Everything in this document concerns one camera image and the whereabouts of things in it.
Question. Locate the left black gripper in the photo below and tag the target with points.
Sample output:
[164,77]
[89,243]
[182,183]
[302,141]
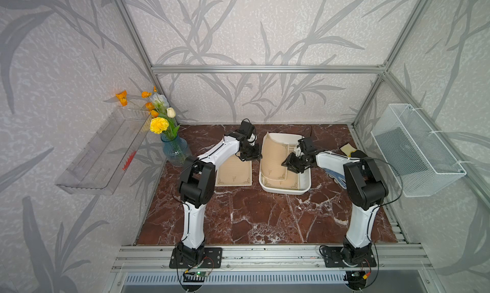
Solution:
[257,155]

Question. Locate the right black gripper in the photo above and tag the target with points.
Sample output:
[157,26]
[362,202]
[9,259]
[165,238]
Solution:
[289,163]

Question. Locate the beige stationery sheet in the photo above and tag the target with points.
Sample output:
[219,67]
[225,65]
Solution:
[234,172]
[274,153]

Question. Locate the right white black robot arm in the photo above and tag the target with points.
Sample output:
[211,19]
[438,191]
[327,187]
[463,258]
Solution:
[361,178]

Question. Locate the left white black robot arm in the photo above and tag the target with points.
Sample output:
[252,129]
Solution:
[197,180]

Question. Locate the white plastic storage box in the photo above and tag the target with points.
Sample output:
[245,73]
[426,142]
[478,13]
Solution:
[304,178]

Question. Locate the beige stationery paper stack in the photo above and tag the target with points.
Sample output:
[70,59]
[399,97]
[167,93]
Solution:
[290,183]

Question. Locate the blue white dotted glove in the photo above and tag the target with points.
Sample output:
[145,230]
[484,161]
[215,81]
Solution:
[338,177]

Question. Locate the black yellow work glove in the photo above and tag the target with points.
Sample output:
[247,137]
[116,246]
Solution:
[352,152]

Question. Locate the blue glass vase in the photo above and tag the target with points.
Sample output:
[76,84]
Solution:
[176,150]

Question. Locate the yellow orange artificial flowers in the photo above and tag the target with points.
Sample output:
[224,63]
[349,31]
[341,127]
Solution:
[163,116]

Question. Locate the red pen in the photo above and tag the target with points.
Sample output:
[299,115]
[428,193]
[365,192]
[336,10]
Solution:
[128,161]

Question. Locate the left green circuit board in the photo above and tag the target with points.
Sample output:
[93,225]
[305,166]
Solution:
[198,276]

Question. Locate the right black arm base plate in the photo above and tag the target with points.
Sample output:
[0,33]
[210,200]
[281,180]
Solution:
[348,256]

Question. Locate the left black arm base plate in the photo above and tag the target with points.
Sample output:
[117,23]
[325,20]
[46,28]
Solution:
[205,257]

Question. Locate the white wire mesh basket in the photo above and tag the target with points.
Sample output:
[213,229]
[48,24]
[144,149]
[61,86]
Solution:
[424,165]

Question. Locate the right circuit board with wires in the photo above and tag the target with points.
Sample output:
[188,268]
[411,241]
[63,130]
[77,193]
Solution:
[357,281]

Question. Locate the clear acrylic wall shelf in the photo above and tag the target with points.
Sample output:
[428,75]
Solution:
[97,170]

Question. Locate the aluminium front rail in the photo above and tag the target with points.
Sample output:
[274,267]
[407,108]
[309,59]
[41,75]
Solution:
[271,257]

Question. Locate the aluminium cage frame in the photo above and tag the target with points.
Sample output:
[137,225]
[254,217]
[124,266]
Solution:
[383,71]

